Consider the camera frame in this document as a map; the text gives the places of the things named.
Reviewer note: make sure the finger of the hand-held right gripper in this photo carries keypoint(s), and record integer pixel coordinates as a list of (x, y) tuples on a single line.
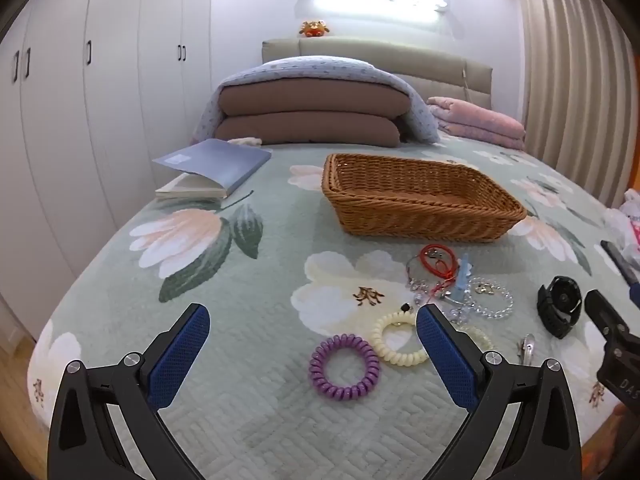
[(622, 265), (602, 315)]

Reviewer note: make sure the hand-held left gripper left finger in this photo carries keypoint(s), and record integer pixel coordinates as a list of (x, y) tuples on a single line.
[(180, 355)]

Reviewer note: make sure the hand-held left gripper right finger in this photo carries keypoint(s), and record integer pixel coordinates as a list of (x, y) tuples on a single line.
[(447, 360)]

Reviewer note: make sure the black wrist watch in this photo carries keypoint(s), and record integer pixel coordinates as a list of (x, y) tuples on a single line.
[(560, 307)]

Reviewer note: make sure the small silver hair clip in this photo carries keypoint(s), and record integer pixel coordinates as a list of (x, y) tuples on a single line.
[(526, 350)]

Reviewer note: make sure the light blue hair clip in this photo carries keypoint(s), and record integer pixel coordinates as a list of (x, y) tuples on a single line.
[(464, 272)]

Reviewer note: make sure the brown wicker basket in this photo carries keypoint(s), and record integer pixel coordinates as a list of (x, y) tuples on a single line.
[(425, 195)]

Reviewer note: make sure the white plastic bag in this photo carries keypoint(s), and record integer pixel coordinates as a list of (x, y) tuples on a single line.
[(625, 225)]

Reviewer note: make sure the floral green bedspread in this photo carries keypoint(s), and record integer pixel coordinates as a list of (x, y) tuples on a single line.
[(280, 260)]

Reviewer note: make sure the beige pleated curtain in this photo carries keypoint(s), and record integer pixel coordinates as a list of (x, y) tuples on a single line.
[(575, 85)]

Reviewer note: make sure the blue-grey book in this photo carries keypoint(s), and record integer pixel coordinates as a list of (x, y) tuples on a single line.
[(215, 162)]

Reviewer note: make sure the folded pink blanket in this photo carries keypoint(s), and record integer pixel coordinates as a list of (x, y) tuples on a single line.
[(475, 120)]

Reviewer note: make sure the small white cloth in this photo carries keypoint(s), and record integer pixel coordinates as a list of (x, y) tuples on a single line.
[(245, 141)]

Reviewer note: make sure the white wardrobe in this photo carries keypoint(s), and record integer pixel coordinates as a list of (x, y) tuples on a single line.
[(100, 110)]

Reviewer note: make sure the folded brown duvet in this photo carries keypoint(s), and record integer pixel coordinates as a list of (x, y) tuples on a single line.
[(310, 129)]

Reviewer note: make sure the beige padded headboard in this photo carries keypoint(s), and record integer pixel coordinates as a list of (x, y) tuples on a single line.
[(440, 67)]

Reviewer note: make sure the brown stacked cushions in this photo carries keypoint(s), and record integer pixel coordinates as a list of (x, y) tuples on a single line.
[(310, 100)]

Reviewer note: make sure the folded brown quilts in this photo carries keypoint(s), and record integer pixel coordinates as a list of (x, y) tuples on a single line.
[(320, 66)]

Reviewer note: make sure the orange plush toy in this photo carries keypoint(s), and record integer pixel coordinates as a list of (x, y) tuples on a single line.
[(313, 29)]

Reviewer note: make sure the bright wall light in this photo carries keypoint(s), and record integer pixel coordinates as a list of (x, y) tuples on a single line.
[(370, 2)]

